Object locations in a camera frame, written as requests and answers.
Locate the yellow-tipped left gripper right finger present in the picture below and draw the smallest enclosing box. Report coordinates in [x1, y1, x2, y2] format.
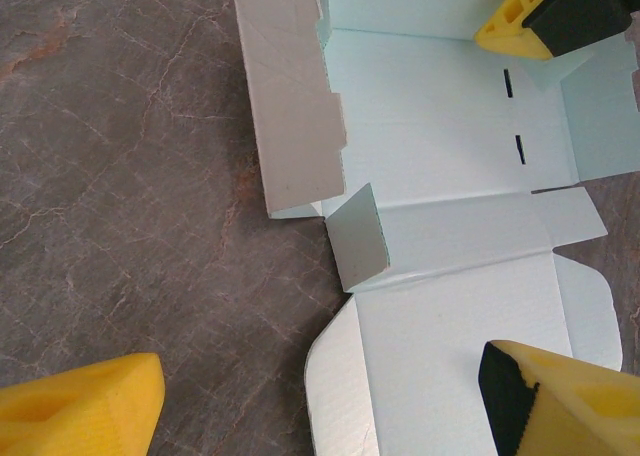
[478, 339, 640, 456]

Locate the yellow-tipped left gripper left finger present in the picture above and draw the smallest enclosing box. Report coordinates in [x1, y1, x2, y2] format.
[0, 353, 166, 456]

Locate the light blue paper box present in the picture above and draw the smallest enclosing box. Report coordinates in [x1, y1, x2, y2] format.
[232, 0, 640, 456]

